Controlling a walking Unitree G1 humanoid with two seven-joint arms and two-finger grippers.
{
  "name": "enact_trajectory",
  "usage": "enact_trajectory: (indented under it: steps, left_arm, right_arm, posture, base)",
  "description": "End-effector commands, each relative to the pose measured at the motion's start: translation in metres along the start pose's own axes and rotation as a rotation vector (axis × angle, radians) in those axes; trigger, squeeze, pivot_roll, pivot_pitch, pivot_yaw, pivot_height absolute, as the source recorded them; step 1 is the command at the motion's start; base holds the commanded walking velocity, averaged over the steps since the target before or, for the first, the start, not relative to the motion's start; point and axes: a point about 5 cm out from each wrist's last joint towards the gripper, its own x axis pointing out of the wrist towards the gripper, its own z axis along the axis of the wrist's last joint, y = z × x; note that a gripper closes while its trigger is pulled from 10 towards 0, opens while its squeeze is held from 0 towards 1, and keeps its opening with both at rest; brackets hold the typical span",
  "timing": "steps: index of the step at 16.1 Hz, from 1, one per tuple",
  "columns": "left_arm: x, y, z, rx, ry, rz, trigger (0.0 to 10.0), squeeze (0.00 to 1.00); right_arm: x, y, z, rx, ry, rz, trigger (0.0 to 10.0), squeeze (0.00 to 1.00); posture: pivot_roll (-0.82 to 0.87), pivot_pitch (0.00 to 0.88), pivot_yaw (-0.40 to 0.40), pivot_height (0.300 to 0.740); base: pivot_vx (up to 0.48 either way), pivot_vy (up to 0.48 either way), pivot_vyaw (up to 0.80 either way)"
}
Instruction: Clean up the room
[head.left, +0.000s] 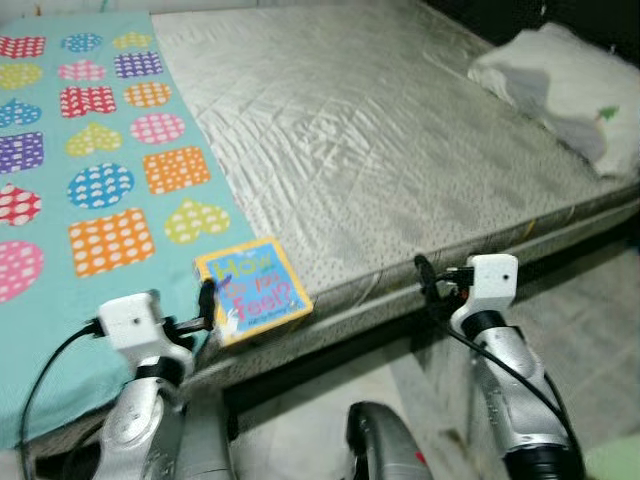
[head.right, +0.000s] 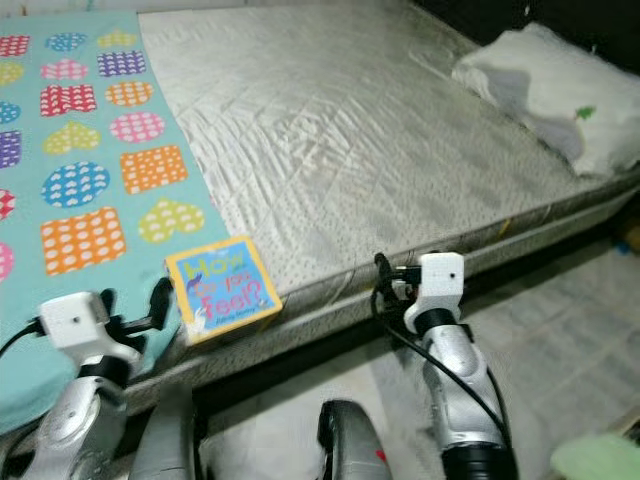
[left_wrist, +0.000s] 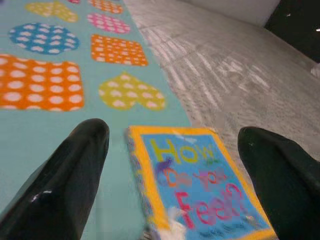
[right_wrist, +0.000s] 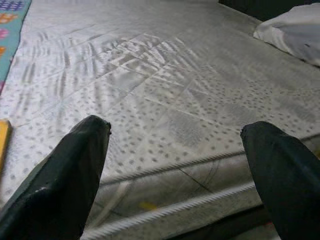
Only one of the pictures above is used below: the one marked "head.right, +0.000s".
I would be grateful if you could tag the light green garment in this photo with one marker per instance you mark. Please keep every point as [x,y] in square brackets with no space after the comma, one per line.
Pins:
[595,460]

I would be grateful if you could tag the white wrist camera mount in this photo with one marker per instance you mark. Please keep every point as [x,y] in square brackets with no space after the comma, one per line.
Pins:
[440,278]
[70,320]

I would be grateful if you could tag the dark tufted headboard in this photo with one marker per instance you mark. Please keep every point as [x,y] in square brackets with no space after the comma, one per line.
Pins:
[510,12]

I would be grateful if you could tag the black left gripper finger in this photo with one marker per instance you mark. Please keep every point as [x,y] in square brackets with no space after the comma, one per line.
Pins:
[162,305]

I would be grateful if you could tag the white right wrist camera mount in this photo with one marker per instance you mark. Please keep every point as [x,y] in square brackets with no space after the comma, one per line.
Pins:
[440,278]

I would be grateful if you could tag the silver quilted mattress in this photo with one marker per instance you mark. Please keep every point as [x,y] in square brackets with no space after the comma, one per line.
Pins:
[320,130]

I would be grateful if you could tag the dark bed base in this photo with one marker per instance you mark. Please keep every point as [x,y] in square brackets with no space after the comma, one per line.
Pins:
[320,350]

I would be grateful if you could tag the blue yellow children's book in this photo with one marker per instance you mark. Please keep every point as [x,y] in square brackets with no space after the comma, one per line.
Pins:
[225,290]

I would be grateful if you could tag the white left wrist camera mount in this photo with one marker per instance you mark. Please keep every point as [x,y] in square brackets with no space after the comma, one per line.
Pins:
[70,320]

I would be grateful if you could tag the teal mat with coloured shapes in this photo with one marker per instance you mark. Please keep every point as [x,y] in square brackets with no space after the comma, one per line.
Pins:
[80,160]

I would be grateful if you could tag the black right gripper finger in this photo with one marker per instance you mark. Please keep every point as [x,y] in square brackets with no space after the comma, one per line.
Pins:
[384,278]

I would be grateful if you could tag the white pillow with green tree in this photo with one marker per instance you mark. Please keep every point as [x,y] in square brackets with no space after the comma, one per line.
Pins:
[540,85]

